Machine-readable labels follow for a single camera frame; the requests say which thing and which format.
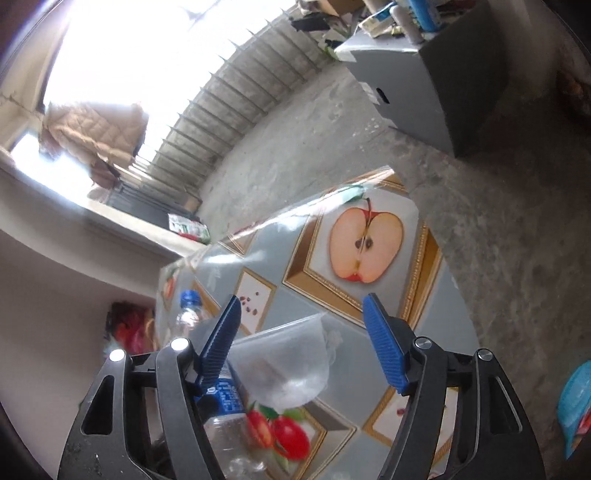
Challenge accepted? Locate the grey corrugated fence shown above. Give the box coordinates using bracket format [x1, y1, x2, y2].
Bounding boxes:
[108, 9, 343, 219]

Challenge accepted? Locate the white bottle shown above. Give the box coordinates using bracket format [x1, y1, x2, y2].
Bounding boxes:
[390, 4, 424, 45]

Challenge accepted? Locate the clear plastic cup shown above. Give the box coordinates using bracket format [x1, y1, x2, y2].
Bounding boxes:
[225, 313, 343, 412]

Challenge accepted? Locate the red bag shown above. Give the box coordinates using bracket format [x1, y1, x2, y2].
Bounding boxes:
[107, 301, 156, 354]

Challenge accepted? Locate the green and white packet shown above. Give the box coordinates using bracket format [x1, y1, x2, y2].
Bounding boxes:
[167, 213, 212, 245]

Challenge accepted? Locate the table with fruit-print tablecloth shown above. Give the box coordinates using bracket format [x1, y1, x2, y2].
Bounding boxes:
[154, 167, 479, 480]

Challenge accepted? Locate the grey cabinet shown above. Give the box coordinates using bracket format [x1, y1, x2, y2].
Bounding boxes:
[334, 0, 509, 158]

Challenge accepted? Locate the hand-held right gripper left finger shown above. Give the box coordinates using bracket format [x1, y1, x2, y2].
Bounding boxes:
[62, 294, 243, 480]

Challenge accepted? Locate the blue plastic basket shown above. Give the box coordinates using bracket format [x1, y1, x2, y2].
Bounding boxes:
[556, 360, 591, 463]

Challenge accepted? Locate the clear bottle with blue cap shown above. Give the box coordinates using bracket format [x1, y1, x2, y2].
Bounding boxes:
[174, 290, 271, 480]

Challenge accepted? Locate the blue box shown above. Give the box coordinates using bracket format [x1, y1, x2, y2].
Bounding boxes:
[409, 0, 445, 33]

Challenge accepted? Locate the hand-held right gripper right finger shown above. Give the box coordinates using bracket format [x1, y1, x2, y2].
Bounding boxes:
[361, 292, 537, 480]

